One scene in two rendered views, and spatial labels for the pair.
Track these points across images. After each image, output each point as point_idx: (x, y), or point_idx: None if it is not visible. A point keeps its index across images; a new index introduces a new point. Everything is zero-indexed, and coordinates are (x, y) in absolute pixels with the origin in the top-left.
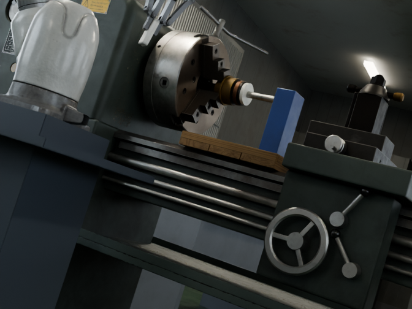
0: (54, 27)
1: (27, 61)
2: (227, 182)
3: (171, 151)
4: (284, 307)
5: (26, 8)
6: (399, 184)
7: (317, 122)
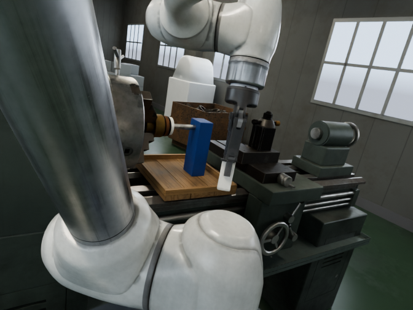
0: (260, 285)
1: None
2: (196, 207)
3: (156, 207)
4: (271, 269)
5: (114, 239)
6: (319, 195)
7: (247, 153)
